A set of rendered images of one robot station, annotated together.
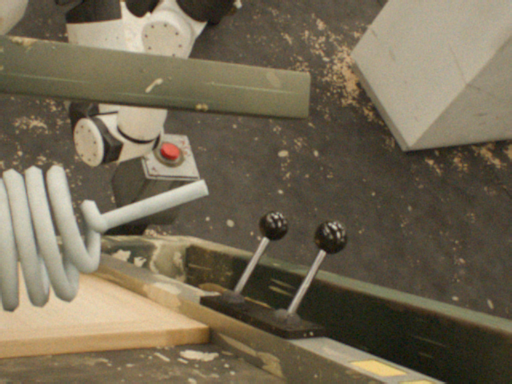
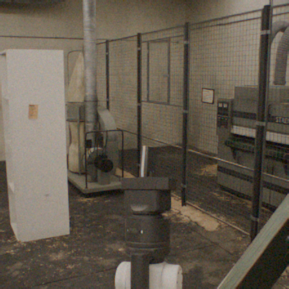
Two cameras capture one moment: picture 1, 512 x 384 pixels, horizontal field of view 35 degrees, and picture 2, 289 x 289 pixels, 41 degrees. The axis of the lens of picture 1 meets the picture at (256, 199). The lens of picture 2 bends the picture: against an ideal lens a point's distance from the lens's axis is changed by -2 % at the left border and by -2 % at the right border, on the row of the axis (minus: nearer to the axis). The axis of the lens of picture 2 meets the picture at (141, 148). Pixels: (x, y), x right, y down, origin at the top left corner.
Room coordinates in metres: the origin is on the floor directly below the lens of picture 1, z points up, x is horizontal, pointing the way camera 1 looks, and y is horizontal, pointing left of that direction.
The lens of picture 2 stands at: (0.63, 0.85, 1.78)
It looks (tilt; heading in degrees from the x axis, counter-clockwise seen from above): 11 degrees down; 298
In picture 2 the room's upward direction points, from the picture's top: straight up
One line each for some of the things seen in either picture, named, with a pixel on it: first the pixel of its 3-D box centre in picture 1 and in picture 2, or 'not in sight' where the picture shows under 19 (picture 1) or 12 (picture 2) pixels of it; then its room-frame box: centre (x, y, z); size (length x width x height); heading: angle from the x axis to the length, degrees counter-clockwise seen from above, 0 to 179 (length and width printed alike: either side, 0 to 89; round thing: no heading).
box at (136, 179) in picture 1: (153, 180); not in sight; (1.17, 0.20, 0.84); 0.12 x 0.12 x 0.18; 45
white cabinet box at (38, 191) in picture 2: not in sight; (34, 144); (3.73, -2.34, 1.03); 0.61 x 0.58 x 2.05; 145
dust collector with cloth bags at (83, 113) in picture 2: not in sight; (89, 119); (4.27, -4.17, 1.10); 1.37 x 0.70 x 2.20; 145
